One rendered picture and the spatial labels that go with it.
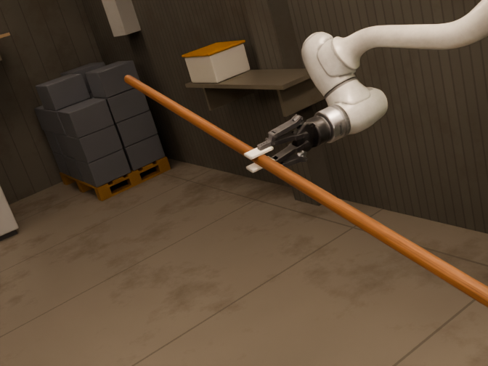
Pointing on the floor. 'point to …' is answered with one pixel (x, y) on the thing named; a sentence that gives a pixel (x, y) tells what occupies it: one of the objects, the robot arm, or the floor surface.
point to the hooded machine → (6, 218)
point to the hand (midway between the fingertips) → (259, 157)
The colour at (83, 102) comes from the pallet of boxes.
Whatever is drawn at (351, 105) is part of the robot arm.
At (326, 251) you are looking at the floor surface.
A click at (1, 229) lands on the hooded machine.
